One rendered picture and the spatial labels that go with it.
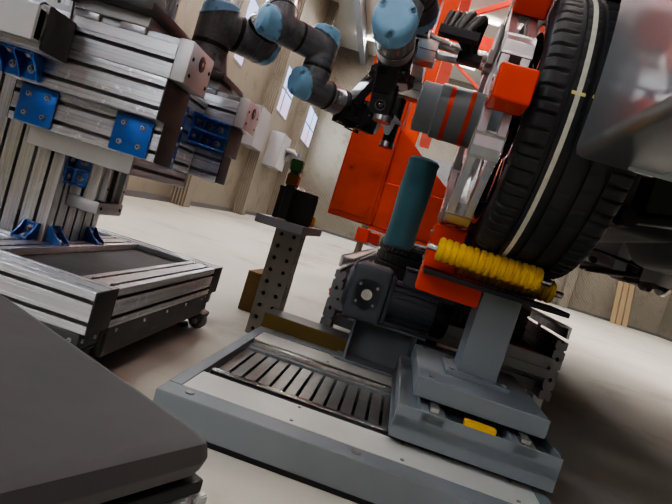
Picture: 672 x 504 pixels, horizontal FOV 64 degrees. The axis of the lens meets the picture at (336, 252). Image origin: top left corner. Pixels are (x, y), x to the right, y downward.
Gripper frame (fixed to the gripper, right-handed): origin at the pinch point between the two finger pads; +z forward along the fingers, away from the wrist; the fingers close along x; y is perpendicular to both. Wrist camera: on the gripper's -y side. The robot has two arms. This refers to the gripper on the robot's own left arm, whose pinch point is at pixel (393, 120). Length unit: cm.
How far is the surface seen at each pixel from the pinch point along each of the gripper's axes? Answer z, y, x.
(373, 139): 13.5, 2.6, -23.1
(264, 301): 7, 70, -48
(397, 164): 21.8, 8.2, -17.0
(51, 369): -92, 49, 82
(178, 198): 225, 72, -715
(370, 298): 10, 52, 3
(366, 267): 7.3, 43.6, -0.2
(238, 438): -44, 79, 36
